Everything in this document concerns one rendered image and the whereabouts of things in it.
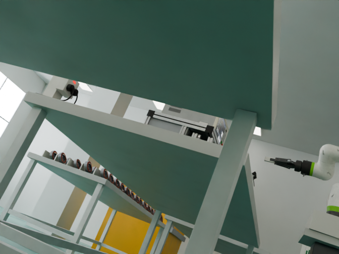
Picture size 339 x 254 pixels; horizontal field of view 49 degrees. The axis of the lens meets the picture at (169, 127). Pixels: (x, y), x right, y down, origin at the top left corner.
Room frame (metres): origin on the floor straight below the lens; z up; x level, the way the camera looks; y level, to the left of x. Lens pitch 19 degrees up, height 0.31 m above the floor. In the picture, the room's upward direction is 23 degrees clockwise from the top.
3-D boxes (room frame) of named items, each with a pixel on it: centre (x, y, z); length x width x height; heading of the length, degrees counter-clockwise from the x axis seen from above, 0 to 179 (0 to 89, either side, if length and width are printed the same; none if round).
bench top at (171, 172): (2.44, -0.24, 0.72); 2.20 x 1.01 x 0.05; 158
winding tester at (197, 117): (2.48, -0.17, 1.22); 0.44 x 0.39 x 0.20; 158
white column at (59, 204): (6.32, 1.16, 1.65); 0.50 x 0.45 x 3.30; 68
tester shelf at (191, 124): (2.47, -0.17, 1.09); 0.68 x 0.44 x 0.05; 158
